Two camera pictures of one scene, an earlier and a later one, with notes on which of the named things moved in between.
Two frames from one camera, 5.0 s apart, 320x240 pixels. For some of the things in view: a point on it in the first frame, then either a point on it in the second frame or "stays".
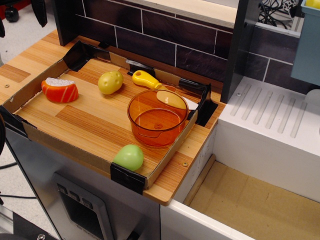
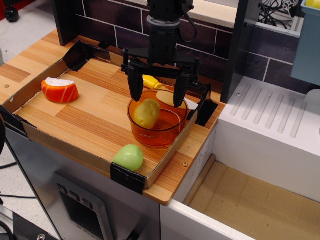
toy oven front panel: [84, 212] stays
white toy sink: [259, 178] stays
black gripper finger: [39, 8] → [183, 82]
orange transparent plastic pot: [156, 116] stays
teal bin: [306, 63] stays
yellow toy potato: [110, 82] → [146, 113]
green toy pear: [129, 156] stays
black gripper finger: [2, 29] → [136, 81]
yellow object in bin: [313, 3] stays
